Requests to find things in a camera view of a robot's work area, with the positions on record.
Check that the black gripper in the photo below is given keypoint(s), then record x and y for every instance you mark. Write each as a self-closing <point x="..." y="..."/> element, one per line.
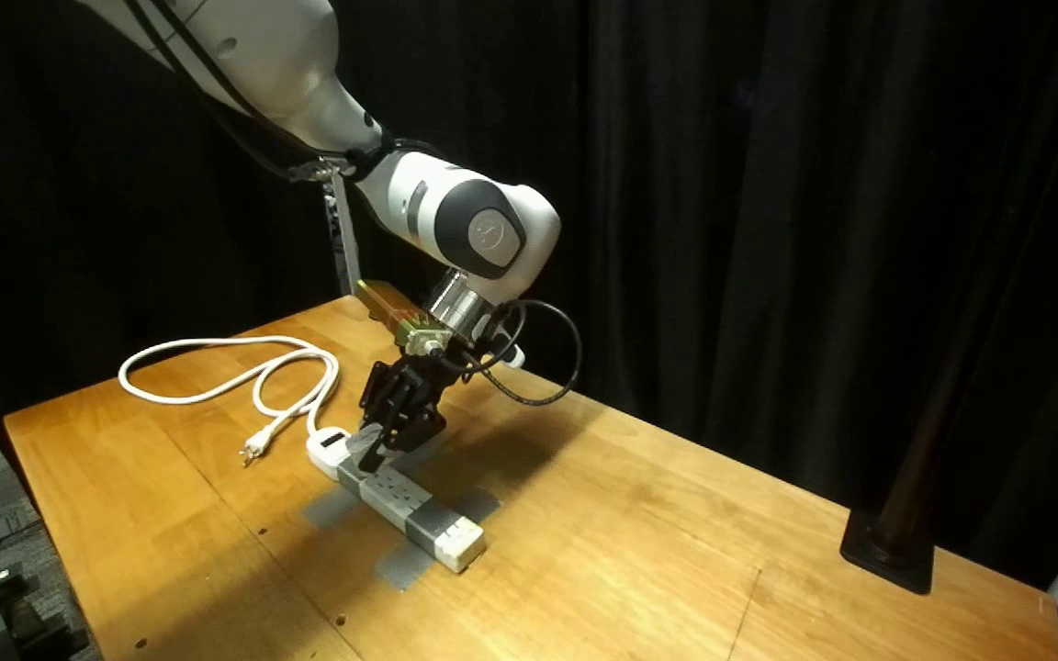
<point x="410" y="385"/>

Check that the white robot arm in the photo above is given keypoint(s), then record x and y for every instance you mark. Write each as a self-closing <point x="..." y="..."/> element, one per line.
<point x="469" y="221"/>

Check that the white power strip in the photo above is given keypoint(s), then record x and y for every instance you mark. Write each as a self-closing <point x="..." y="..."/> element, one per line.
<point x="430" y="520"/>

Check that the black curtain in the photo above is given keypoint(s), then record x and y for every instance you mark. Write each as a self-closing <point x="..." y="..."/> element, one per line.
<point x="800" y="186"/>

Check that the black pole with base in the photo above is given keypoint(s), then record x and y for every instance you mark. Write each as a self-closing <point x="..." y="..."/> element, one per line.
<point x="899" y="537"/>

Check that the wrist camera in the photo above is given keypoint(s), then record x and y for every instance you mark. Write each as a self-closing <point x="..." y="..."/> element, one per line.
<point x="425" y="334"/>

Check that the grey duct tape strip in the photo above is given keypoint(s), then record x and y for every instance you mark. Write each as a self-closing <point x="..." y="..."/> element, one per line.
<point x="436" y="525"/>
<point x="331" y="509"/>

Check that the aluminium extrusion post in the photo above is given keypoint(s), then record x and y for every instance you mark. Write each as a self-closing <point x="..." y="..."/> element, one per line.
<point x="344" y="234"/>

